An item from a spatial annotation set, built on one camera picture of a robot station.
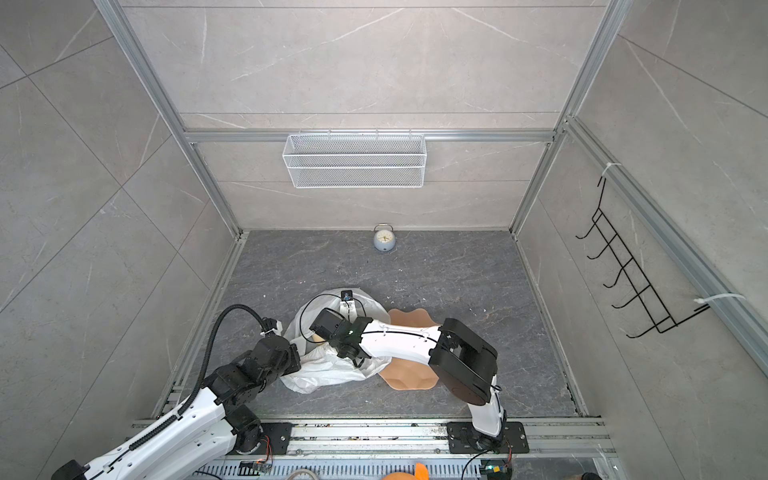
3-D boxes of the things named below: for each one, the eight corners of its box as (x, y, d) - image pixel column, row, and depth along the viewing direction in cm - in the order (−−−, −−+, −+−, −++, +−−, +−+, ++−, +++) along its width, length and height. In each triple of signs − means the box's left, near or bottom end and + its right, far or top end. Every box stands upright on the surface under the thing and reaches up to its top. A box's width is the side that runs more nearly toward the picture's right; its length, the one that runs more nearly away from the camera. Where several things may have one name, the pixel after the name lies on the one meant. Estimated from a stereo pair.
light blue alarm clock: (373, 252, 115) (373, 245, 112) (374, 229, 123) (374, 222, 120) (395, 252, 115) (395, 245, 112) (395, 229, 123) (395, 222, 120)
